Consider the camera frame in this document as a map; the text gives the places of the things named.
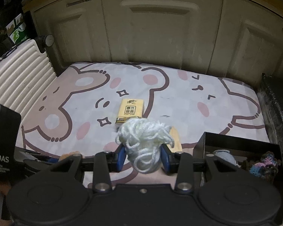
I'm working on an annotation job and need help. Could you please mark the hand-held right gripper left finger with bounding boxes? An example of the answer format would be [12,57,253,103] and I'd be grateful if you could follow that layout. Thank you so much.
[48,145,126,192]

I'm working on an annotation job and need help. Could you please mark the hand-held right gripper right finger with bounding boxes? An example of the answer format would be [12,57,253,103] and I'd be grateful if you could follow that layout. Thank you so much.
[160,144,239,192]

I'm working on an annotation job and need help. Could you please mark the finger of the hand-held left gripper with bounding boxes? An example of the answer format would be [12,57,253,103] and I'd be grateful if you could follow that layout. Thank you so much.
[15,146,62,161]
[22,159,60,172]

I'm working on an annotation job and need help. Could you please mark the small tan object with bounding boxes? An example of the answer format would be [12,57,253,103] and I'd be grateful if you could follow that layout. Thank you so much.
[60,152,82,160]

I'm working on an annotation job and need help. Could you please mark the white yarn ball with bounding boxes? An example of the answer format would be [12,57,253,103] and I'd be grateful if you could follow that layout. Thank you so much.
[114,118,175,174]

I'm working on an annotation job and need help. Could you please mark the floral brocade pouch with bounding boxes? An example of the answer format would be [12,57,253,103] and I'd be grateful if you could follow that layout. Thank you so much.
[212,149,237,166]

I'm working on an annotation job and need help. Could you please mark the black storage box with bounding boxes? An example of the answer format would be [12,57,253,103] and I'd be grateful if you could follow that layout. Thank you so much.
[193,132,283,225]

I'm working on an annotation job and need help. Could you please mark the flat wooden stick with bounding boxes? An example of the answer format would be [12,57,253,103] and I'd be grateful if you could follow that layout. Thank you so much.
[168,126,183,152]

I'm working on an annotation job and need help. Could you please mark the yellow tissue packet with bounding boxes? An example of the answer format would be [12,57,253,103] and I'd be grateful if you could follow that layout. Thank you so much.
[115,98,145,132]

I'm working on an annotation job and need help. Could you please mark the bear print blanket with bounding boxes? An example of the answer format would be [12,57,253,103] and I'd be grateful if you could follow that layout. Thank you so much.
[15,61,271,190]

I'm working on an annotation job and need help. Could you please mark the white ribbed suitcase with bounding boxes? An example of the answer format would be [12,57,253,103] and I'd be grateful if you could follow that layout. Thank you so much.
[0,34,57,116]

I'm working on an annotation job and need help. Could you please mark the pink purple crochet piece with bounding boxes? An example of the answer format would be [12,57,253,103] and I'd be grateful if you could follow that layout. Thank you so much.
[241,152,283,183]

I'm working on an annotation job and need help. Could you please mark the green white carton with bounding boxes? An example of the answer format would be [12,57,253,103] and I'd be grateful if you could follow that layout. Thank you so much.
[5,13,32,46]

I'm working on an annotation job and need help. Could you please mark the cream kitchen cabinet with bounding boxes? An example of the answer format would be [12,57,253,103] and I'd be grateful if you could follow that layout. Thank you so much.
[21,0,283,93]

